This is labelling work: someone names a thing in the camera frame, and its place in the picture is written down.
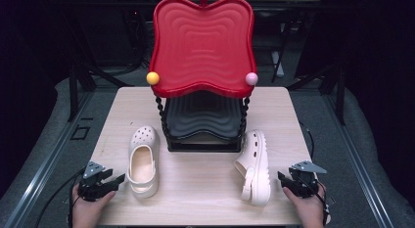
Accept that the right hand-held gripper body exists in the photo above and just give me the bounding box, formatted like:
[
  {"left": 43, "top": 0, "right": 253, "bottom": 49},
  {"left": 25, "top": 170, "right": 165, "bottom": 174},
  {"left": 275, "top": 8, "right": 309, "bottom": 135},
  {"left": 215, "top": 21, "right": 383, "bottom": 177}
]
[{"left": 288, "top": 160, "right": 328, "bottom": 200}]

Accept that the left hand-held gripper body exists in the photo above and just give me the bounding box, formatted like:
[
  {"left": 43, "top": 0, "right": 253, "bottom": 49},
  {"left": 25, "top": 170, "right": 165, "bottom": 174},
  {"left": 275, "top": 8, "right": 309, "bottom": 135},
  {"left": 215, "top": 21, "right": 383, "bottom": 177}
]
[{"left": 77, "top": 160, "right": 115, "bottom": 203}]

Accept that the white clog shoe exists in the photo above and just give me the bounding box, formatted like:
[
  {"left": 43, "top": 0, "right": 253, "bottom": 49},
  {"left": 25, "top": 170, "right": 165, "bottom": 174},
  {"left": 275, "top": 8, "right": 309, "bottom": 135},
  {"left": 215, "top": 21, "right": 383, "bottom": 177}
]
[
  {"left": 233, "top": 129, "right": 272, "bottom": 207},
  {"left": 126, "top": 124, "right": 161, "bottom": 200}
]

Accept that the red and black tiered rack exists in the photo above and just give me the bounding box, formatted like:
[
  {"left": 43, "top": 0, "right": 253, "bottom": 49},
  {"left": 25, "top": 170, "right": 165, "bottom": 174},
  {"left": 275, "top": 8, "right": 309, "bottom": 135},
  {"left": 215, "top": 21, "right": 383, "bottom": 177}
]
[{"left": 146, "top": 0, "right": 259, "bottom": 154}]

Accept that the person's left hand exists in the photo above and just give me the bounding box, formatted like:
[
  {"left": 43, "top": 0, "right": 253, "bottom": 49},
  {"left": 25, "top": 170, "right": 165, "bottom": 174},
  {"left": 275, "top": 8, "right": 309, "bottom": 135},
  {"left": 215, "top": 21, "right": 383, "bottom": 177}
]
[{"left": 70, "top": 183, "right": 117, "bottom": 228}]

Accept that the person's right hand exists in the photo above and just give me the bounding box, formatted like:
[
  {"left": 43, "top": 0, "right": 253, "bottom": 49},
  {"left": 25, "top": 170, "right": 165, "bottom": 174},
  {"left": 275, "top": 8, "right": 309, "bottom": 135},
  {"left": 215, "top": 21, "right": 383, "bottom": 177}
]
[{"left": 281, "top": 183, "right": 328, "bottom": 228}]

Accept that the black metal stand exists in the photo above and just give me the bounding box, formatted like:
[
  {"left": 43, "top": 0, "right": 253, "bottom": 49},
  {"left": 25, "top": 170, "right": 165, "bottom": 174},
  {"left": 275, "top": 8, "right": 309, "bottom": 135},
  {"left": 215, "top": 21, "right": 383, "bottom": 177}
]
[
  {"left": 66, "top": 62, "right": 135, "bottom": 123},
  {"left": 286, "top": 62, "right": 347, "bottom": 126}
]

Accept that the black cable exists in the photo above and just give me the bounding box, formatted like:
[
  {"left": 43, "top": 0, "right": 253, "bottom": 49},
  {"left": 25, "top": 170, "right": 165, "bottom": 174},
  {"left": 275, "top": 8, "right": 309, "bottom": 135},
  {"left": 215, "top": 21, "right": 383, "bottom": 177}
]
[
  {"left": 33, "top": 168, "right": 86, "bottom": 228},
  {"left": 302, "top": 178, "right": 332, "bottom": 226},
  {"left": 299, "top": 121, "right": 316, "bottom": 161}
]

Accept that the aluminium floor rail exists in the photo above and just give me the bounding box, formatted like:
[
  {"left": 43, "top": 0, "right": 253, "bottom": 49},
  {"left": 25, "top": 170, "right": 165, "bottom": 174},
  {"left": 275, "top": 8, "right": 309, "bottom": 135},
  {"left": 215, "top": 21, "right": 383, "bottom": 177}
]
[
  {"left": 2, "top": 90, "right": 96, "bottom": 228},
  {"left": 322, "top": 90, "right": 396, "bottom": 228}
]

